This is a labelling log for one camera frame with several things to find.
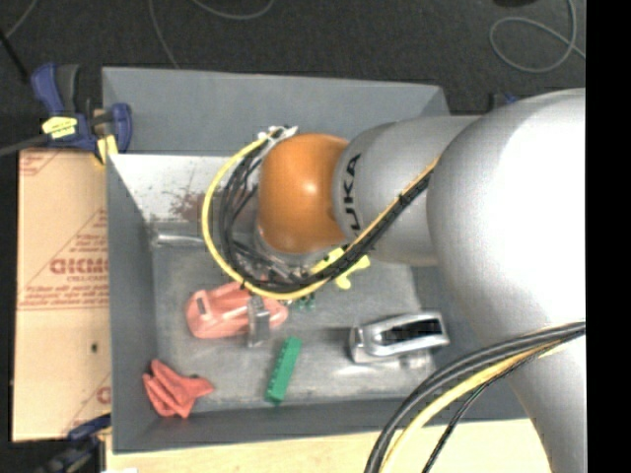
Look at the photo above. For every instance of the red cloth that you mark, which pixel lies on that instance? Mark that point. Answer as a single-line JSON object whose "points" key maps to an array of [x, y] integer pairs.
{"points": [[172, 389]]}

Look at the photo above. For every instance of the brown cardboard board red print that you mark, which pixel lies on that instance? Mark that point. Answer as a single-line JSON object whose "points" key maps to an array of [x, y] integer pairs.
{"points": [[59, 215]]}

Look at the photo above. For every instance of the green flat block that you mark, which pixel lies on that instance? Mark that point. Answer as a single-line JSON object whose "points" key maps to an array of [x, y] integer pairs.
{"points": [[283, 370]]}

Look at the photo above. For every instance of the grey metal bin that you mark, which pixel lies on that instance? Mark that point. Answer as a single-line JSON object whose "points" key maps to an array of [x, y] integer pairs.
{"points": [[197, 116]]}

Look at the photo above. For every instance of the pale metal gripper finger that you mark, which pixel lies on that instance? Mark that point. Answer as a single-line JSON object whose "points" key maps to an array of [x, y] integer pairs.
{"points": [[263, 324], [252, 330]]}

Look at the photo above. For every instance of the silver stapler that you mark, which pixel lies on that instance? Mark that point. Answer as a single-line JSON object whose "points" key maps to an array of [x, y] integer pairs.
{"points": [[394, 338]]}

